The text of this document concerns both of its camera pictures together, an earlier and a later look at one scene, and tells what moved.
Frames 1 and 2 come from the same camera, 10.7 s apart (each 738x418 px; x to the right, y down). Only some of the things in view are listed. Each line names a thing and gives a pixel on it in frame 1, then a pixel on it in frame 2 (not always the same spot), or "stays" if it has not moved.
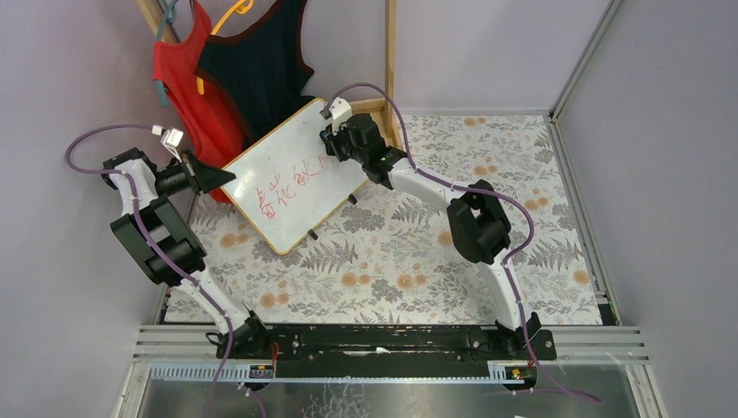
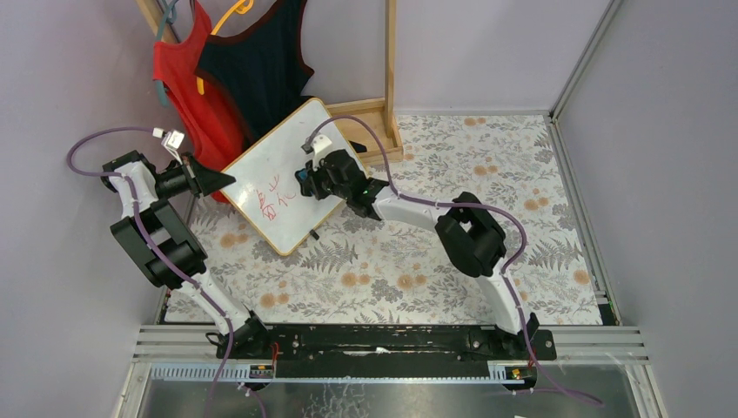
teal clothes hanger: [169, 16] stays
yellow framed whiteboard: [289, 182] stays
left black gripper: [191, 173] stays
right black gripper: [335, 141] → [311, 183]
